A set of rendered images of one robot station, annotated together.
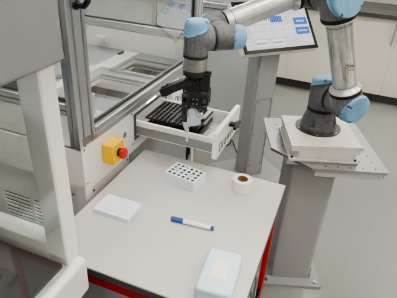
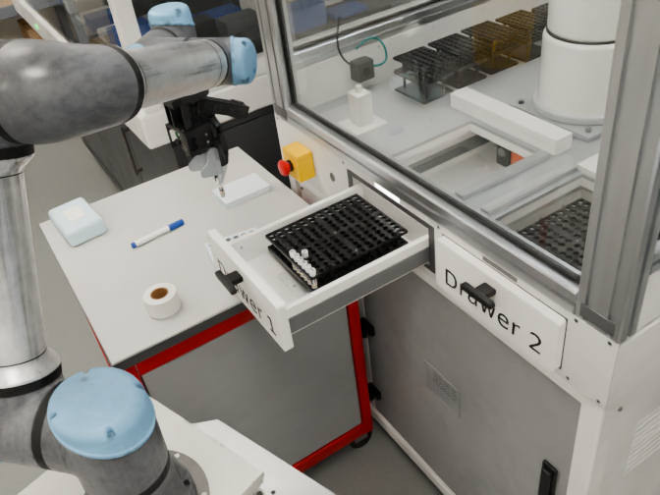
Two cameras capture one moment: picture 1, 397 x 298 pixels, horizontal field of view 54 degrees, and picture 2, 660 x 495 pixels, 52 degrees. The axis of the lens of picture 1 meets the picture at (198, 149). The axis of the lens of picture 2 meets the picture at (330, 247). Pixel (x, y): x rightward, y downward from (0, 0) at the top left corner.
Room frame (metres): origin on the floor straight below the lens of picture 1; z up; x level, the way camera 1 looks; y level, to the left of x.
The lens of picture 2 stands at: (2.15, -0.71, 1.67)
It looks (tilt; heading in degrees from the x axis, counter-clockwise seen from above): 37 degrees down; 133
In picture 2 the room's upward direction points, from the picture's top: 8 degrees counter-clockwise
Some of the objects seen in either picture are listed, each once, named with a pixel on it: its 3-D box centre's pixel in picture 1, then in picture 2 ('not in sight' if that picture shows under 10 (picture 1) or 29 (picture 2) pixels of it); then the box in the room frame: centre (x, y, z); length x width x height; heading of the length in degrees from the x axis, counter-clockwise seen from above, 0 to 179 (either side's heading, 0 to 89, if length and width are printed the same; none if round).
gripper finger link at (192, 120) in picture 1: (192, 121); (201, 163); (1.15, 0.03, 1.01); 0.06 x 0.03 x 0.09; 81
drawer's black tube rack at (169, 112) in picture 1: (179, 120); (337, 246); (1.44, 0.08, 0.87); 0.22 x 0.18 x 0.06; 70
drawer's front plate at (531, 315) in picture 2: (183, 88); (494, 300); (1.77, 0.09, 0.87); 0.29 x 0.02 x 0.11; 160
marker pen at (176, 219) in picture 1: (192, 223); (157, 233); (0.93, 0.00, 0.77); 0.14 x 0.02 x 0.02; 75
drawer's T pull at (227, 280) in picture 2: (234, 124); (231, 279); (1.36, -0.13, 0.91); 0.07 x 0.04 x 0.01; 160
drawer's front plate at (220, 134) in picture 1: (226, 130); (247, 286); (1.37, -0.11, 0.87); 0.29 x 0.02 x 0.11; 160
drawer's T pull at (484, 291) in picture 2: not in sight; (482, 292); (1.76, 0.07, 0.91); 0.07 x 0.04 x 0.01; 160
